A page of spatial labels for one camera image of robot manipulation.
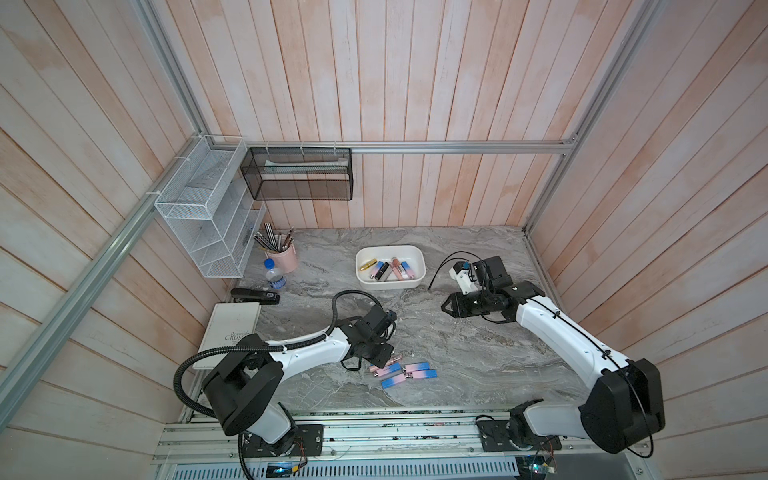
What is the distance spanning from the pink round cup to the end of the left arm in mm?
454

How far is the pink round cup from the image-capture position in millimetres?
1016

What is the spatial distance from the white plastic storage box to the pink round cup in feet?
0.77

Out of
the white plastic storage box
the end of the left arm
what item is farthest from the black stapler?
the end of the left arm

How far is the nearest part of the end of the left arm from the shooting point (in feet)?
2.05

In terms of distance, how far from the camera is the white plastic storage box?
40.9 inches

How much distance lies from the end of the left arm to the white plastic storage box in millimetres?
276

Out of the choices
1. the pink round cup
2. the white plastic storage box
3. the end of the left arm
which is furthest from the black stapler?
the end of the left arm
